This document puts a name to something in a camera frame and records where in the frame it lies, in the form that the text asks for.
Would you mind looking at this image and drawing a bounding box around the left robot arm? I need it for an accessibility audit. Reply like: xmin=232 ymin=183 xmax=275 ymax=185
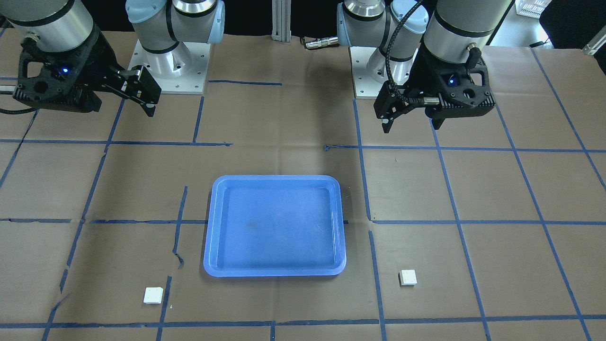
xmin=336 ymin=0 xmax=509 ymax=134

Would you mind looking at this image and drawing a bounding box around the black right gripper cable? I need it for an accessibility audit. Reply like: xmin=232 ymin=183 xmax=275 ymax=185
xmin=385 ymin=0 xmax=441 ymax=107

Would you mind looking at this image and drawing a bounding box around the white plastic basket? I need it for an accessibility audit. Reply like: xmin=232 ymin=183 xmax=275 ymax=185
xmin=514 ymin=0 xmax=552 ymax=19

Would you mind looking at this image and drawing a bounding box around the white block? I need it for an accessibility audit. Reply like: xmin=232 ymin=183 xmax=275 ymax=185
xmin=398 ymin=269 xmax=418 ymax=286
xmin=143 ymin=287 xmax=164 ymax=305

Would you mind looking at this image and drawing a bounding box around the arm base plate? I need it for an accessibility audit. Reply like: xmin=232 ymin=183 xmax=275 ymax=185
xmin=349 ymin=46 xmax=432 ymax=101
xmin=128 ymin=41 xmax=213 ymax=95

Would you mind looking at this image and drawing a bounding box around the blue plastic tray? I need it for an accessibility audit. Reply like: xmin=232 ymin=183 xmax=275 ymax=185
xmin=203 ymin=175 xmax=347 ymax=277

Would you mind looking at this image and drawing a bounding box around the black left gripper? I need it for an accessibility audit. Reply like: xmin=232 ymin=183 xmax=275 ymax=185
xmin=373 ymin=45 xmax=496 ymax=134

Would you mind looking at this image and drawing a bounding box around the aluminium frame post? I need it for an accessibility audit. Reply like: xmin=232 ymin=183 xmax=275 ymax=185
xmin=271 ymin=0 xmax=292 ymax=45

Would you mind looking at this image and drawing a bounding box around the metal cable connector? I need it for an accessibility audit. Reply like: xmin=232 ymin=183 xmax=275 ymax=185
xmin=300 ymin=36 xmax=339 ymax=51

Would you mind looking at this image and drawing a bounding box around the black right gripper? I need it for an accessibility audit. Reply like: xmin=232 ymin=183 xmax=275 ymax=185
xmin=13 ymin=24 xmax=161 ymax=118

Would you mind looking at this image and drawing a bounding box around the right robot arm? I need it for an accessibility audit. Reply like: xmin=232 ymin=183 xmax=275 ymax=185
xmin=1 ymin=0 xmax=225 ymax=117

